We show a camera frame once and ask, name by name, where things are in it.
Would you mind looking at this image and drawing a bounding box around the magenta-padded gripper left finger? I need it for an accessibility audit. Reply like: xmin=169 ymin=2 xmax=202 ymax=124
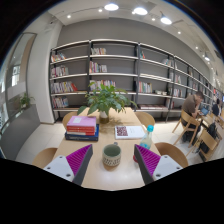
xmin=43 ymin=143 xmax=94 ymax=187

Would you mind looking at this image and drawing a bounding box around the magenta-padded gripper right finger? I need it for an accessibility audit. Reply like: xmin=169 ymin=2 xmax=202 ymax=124
xmin=133 ymin=143 xmax=183 ymax=185

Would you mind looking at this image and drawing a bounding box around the open laptop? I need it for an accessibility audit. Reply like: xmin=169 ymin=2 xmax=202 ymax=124
xmin=199 ymin=106 xmax=210 ymax=117

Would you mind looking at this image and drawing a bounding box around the grey shelf unit with books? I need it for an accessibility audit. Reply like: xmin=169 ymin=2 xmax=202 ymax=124
xmin=48 ymin=38 xmax=214 ymax=123

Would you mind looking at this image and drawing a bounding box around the person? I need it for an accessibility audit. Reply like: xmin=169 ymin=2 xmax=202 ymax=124
xmin=181 ymin=90 xmax=205 ymax=143
xmin=211 ymin=98 xmax=223 ymax=118

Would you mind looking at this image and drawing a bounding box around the group of wooden chairs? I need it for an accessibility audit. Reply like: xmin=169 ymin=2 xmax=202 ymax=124
xmin=171 ymin=108 xmax=224 ymax=163

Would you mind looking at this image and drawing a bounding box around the dark blue book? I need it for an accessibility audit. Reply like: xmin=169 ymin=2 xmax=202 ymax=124
xmin=64 ymin=124 xmax=100 ymax=142

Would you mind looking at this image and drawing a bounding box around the pink book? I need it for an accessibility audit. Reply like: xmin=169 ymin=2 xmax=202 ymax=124
xmin=66 ymin=115 xmax=98 ymax=128

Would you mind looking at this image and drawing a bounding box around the clear bottle with cyan cap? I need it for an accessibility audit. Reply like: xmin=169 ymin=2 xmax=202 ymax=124
xmin=139 ymin=124 xmax=155 ymax=151

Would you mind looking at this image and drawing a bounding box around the white magazine with dark print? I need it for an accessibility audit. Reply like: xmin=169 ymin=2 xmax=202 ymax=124
xmin=114 ymin=125 xmax=147 ymax=140

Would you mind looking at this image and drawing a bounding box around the grey patterned mug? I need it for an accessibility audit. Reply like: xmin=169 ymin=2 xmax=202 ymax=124
xmin=102 ymin=142 xmax=122 ymax=168

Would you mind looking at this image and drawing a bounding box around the light wooden chair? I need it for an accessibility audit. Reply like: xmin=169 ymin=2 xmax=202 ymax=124
xmin=62 ymin=111 xmax=79 ymax=130
xmin=134 ymin=111 xmax=156 ymax=129
xmin=154 ymin=142 xmax=190 ymax=169
xmin=32 ymin=147 xmax=59 ymax=169

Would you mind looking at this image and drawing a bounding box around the black backpack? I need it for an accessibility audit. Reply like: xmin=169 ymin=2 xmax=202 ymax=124
xmin=199 ymin=122 xmax=219 ymax=154

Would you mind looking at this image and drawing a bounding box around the group of ceiling lights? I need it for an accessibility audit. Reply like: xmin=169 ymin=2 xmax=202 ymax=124
xmin=66 ymin=2 xmax=212 ymax=63

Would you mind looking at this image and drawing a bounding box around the small green window plant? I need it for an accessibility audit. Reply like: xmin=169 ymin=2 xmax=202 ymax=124
xmin=18 ymin=92 xmax=35 ymax=109

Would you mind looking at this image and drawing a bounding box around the green potted plant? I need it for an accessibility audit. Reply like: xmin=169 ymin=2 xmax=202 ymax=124
xmin=77 ymin=81 xmax=138 ymax=125

